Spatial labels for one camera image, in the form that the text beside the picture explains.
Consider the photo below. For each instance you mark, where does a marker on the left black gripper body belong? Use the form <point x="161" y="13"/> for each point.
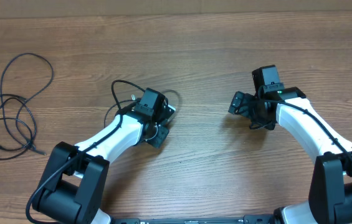
<point x="157" y="136"/>

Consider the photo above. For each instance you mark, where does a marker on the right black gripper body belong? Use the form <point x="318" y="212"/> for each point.
<point x="263" y="119"/>

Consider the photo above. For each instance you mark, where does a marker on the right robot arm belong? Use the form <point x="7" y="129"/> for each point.
<point x="330" y="195"/>

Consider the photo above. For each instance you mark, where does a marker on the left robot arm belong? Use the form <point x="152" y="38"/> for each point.
<point x="72" y="184"/>

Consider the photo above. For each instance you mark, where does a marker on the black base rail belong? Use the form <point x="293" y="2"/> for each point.
<point x="191" y="221"/>

